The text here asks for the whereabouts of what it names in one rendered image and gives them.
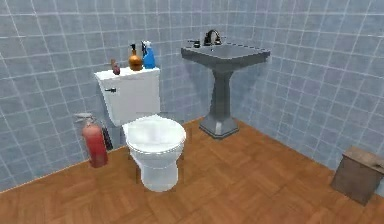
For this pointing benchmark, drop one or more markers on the white toilet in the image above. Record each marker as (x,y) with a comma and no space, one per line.
(146,133)

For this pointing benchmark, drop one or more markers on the small black sink object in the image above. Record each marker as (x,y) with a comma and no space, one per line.
(195,43)

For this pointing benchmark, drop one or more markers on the blue spray bottle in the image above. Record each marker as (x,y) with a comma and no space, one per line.
(148,58)

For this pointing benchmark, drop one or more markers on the amber soap pump bottle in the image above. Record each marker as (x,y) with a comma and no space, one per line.
(135,61)

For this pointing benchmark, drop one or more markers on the black sink faucet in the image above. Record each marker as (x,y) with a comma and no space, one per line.
(212,36)

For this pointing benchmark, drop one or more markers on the small dark red bottle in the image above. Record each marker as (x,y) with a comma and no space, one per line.
(115,68)

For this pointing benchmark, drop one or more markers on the red fire extinguisher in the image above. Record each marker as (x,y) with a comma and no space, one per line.
(95,143)

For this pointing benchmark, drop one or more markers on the brown square bin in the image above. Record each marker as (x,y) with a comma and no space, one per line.
(358,173)

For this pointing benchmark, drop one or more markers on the grey pedestal sink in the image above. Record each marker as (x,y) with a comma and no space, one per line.
(222,63)

